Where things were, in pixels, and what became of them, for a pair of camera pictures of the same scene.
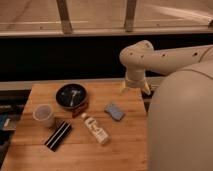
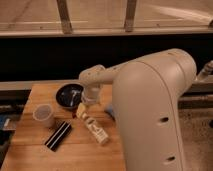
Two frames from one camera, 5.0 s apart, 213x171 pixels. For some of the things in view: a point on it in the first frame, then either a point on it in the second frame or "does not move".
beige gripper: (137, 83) to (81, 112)
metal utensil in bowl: (74, 93) does not move
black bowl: (71, 95) does not move
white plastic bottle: (99, 133) does not move
